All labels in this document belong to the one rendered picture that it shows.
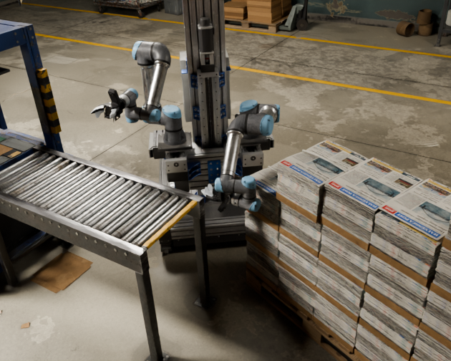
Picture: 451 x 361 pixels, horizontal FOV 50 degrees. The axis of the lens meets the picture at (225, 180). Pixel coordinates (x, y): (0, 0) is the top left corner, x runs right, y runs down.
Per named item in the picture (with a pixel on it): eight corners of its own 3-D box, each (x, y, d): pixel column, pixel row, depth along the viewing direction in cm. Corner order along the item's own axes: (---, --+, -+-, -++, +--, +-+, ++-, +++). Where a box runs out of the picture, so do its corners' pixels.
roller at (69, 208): (119, 181, 289) (118, 174, 287) (61, 223, 256) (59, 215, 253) (113, 179, 291) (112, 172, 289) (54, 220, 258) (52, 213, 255)
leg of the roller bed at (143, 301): (164, 357, 270) (149, 268, 234) (157, 365, 266) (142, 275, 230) (156, 353, 273) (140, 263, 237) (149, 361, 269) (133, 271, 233)
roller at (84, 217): (136, 187, 283) (135, 180, 281) (78, 230, 250) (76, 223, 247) (129, 185, 286) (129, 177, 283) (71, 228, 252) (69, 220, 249)
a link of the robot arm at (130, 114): (139, 125, 283) (137, 108, 277) (123, 122, 286) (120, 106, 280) (146, 119, 289) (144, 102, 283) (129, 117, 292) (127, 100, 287)
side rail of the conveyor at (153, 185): (205, 214, 270) (204, 196, 263) (200, 219, 266) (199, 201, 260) (42, 159, 330) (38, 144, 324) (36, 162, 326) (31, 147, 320)
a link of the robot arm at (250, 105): (241, 116, 322) (240, 97, 315) (260, 117, 319) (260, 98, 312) (238, 124, 312) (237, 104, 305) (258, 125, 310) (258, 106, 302)
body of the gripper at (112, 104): (115, 121, 265) (126, 112, 274) (114, 107, 260) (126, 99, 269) (103, 118, 266) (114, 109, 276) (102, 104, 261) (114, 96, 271)
